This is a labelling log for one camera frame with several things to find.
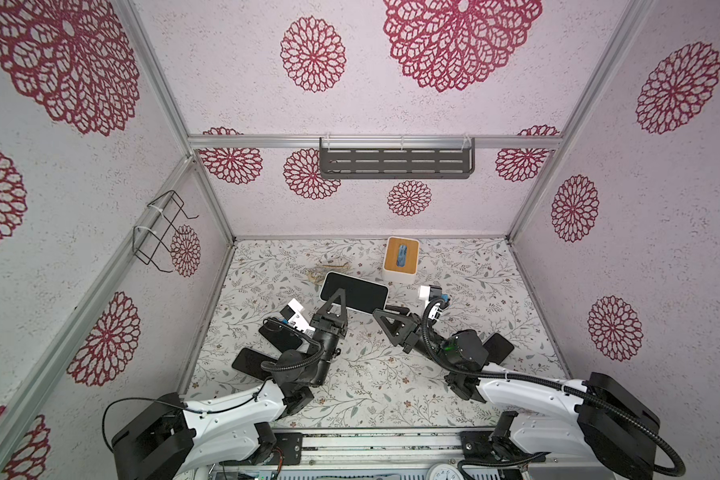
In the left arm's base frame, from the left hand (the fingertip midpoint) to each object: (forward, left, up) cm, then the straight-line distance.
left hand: (348, 294), depth 66 cm
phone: (-1, -3, +1) cm, 3 cm away
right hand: (-6, -6, +2) cm, 9 cm away
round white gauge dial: (-31, -22, -27) cm, 46 cm away
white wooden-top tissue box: (+32, -18, -26) cm, 45 cm away
